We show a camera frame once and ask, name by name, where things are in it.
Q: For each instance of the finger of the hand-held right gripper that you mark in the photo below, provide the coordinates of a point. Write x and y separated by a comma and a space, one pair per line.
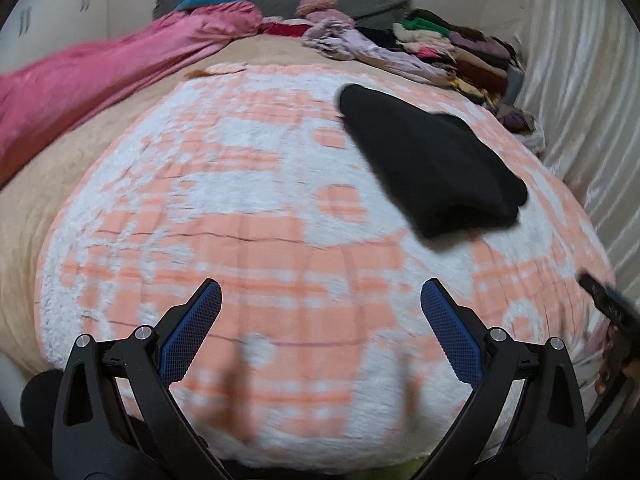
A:
607, 297

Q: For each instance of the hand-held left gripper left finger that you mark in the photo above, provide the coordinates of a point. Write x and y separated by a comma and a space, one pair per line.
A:
192, 330

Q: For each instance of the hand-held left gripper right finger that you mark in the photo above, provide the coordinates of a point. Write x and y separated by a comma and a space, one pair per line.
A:
450, 330

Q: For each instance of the black sweatshirt with orange cuffs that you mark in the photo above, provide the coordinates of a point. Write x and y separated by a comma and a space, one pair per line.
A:
430, 170

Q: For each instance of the pile of folded clothes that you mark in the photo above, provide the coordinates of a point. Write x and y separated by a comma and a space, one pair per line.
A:
475, 55

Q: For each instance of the person's right hand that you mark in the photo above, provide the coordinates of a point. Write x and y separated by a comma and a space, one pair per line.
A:
607, 360

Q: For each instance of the orange white plaid blanket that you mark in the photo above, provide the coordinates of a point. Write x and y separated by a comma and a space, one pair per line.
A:
250, 210

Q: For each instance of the green fleece garment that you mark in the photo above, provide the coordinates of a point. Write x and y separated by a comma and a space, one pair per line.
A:
395, 475

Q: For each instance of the white satin curtain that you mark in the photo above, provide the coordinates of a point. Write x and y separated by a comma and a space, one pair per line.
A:
590, 110

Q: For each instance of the purple cloth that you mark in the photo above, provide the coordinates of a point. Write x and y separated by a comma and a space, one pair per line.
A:
515, 119

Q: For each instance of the pink quilt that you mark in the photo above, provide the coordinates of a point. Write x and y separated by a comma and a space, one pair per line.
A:
100, 75

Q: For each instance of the lilac garment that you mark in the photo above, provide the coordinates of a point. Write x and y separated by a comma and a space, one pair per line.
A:
360, 45

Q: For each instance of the red garment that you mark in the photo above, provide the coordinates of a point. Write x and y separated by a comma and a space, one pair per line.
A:
287, 29

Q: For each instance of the blue cloth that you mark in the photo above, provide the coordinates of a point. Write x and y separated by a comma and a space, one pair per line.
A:
210, 0

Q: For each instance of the white wardrobe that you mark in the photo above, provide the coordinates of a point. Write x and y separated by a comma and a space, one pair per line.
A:
60, 25

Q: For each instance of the pink fluffy garment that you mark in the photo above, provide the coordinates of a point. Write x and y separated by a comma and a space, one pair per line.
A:
315, 2

